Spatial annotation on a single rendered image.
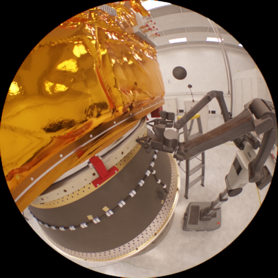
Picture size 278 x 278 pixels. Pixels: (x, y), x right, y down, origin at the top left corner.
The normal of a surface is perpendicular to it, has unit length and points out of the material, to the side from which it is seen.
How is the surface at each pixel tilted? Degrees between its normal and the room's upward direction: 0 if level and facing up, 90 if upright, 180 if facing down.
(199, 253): 0
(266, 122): 109
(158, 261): 0
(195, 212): 0
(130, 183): 62
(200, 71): 90
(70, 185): 90
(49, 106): 87
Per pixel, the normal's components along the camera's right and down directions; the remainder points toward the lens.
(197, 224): -0.19, -0.88
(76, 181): 0.64, 0.23
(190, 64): -0.47, 0.47
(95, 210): 0.45, -0.19
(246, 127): -0.56, 0.75
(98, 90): 0.87, 0.06
